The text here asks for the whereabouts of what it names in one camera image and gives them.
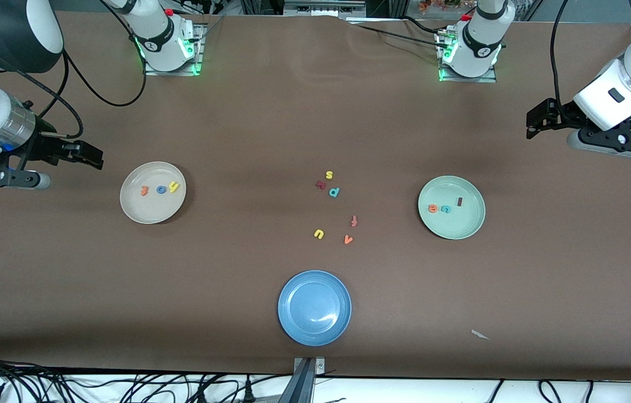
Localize beige brown plate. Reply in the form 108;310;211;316
120;161;187;224

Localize pale green plate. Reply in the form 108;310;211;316
418;175;487;240

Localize orange artificial flowers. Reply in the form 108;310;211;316
419;0;475;15

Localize brown paper table cover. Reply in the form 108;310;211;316
0;11;631;382

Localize grey power strip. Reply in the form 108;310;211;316
284;0;366;17

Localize blue plate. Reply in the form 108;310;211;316
278;270;352;346

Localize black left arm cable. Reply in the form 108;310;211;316
550;0;573;115

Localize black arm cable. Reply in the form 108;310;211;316
0;0;148;139
550;0;573;115

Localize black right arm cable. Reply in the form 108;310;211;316
0;0;148;139

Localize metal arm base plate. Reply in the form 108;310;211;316
440;64;498;83
143;53;205;76

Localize black cable on table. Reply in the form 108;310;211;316
349;20;450;48

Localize metal camera stand bracket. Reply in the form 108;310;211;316
279;357;327;403

